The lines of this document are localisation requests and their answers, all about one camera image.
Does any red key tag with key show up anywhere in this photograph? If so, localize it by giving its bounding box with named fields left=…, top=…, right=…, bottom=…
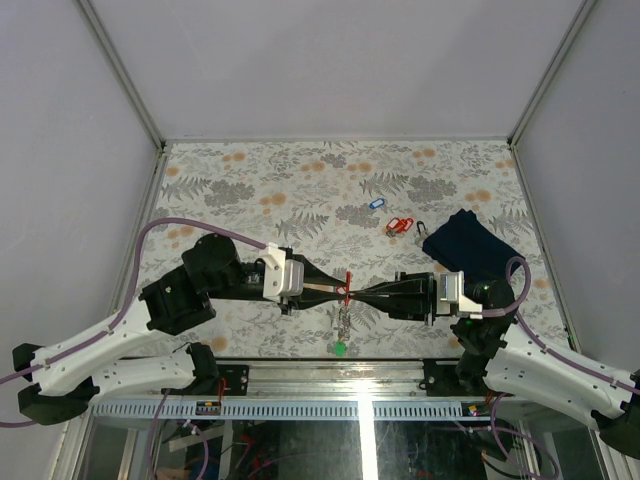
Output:
left=335, top=271, right=352, bottom=307

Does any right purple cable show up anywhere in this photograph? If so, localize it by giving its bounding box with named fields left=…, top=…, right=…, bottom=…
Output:
left=479, top=257, right=640, bottom=391

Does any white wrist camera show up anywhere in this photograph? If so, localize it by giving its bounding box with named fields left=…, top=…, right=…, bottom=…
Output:
left=436, top=272, right=483, bottom=319
left=258, top=243, right=286, bottom=303

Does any green key tag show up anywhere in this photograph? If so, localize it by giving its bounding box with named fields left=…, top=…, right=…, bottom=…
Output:
left=334, top=341, right=347, bottom=357

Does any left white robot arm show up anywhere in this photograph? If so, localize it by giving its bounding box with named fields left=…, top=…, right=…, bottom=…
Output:
left=12, top=233, right=347, bottom=426

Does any red key tags bunch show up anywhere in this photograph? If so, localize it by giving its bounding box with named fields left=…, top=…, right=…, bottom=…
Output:
left=385, top=217, right=414, bottom=237

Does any purple cable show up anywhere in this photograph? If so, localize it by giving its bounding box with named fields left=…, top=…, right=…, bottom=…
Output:
left=0, top=217, right=271, bottom=429
left=479, top=257, right=640, bottom=391

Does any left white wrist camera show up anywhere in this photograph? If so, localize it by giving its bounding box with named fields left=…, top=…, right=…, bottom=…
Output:
left=258, top=243, right=286, bottom=303

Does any grey slotted cable duct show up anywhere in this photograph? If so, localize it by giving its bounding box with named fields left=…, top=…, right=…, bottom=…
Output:
left=91, top=399, right=488, bottom=421

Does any metal key holder red handle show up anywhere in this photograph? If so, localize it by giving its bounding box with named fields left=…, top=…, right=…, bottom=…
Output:
left=336, top=303, right=351, bottom=343

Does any dark blue cloth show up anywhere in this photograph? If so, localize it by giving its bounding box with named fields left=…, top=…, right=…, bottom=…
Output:
left=422, top=210, right=524, bottom=280

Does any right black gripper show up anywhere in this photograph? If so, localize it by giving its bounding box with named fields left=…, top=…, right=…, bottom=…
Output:
left=350, top=271, right=456, bottom=325

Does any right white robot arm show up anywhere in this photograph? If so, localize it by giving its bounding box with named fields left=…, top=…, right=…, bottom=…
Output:
left=349, top=272, right=639, bottom=458

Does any blue key tag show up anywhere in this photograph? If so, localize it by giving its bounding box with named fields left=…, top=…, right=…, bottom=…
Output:
left=369, top=198, right=386, bottom=209

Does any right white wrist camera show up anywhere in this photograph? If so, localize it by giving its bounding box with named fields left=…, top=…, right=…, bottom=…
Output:
left=436, top=272, right=483, bottom=319

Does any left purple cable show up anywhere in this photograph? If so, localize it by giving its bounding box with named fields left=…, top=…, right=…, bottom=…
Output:
left=0, top=217, right=271, bottom=429

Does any aluminium front rail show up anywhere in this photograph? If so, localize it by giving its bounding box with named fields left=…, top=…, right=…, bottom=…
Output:
left=89, top=357, right=501, bottom=401

